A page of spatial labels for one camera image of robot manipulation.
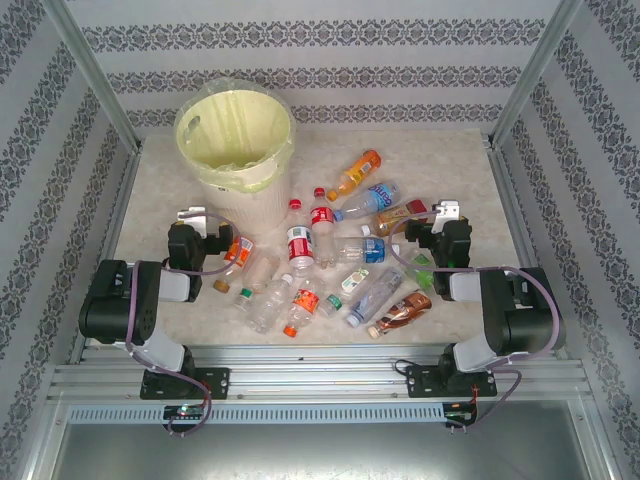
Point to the aluminium frame post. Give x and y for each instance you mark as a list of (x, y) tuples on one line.
[(90, 70), (537, 70)]

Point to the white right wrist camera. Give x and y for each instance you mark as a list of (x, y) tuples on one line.
[(447, 209)]

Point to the aluminium mounting rail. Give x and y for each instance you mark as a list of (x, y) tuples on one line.
[(320, 377)]

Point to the orange juice bottle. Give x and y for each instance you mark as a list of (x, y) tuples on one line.
[(357, 172)]

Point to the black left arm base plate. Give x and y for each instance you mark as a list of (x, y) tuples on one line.
[(217, 382)]

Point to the cream plastic waste bin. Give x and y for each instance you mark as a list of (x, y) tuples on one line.
[(260, 210)]

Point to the amber tea bottle red label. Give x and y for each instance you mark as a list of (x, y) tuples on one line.
[(395, 217)]

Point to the orange-label bottle orange cap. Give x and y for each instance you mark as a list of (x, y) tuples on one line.
[(305, 300)]

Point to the clear bottle white cap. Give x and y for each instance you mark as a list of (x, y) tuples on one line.
[(270, 307)]

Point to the small circuit board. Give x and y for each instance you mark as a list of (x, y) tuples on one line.
[(182, 412), (460, 415)]

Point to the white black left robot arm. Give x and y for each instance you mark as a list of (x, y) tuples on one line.
[(112, 310)]

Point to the clear bottle purple print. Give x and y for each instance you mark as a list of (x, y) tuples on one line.
[(375, 295)]

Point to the clear water bottle blue cap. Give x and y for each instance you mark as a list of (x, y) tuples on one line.
[(372, 197)]

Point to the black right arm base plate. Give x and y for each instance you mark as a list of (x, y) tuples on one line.
[(422, 382)]

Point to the red-cap bottle red white label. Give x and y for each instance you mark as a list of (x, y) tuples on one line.
[(300, 242)]

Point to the grey metal panel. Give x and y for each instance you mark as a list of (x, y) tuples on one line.
[(320, 450)]

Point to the brown coffee drink bottle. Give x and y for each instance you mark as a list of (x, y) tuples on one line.
[(405, 307)]

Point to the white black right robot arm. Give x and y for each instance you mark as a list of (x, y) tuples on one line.
[(525, 315)]

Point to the clear bottle green cap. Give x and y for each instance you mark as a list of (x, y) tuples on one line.
[(260, 275)]

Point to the orange-label bottle brown cap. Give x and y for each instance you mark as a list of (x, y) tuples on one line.
[(240, 252)]

